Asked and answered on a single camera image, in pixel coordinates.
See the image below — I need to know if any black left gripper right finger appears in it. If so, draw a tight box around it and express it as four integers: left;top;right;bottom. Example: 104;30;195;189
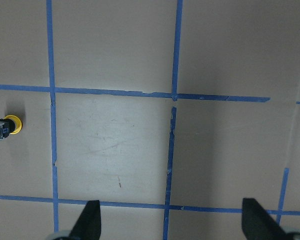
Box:
241;198;287;240

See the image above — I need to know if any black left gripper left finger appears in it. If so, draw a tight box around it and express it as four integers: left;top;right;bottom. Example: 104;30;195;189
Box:
69;200;101;240

